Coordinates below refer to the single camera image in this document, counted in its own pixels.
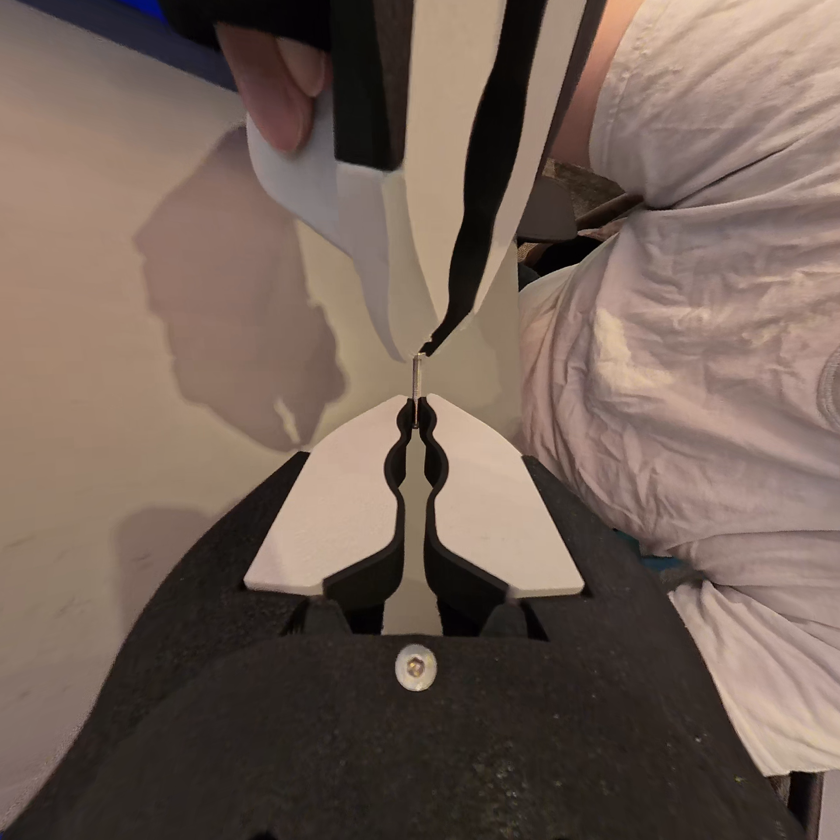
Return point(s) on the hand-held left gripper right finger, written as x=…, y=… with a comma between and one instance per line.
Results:
x=502, y=518

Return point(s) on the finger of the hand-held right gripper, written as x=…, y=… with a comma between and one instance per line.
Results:
x=544, y=65
x=436, y=131

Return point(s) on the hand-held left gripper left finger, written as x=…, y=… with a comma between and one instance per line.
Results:
x=334, y=518

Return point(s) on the steel bolt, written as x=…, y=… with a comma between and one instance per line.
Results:
x=416, y=384

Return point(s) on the blue plastic bin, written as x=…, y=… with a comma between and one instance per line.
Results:
x=131, y=26

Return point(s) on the person's right hand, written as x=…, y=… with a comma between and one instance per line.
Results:
x=275, y=92

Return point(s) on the operator in white shirt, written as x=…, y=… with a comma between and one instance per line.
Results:
x=689, y=328

